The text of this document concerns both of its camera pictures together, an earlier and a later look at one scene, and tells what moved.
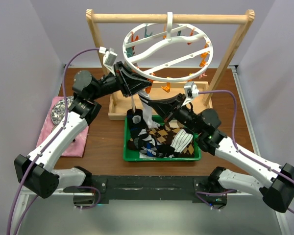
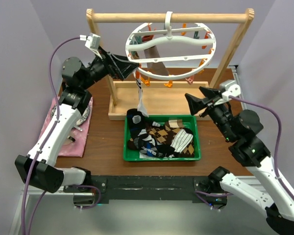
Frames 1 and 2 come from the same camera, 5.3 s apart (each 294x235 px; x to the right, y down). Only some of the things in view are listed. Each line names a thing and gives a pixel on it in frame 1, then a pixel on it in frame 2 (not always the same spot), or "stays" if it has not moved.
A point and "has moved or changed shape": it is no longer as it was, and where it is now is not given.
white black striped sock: x=182 y=140 stays
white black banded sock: x=147 y=108 has moved or changed shape
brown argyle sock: x=165 y=134 stays
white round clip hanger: x=168 y=53 stays
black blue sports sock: x=145 y=144 stays
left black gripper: x=134 y=82 to x=124 y=65
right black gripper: x=165 y=106 to x=195 y=103
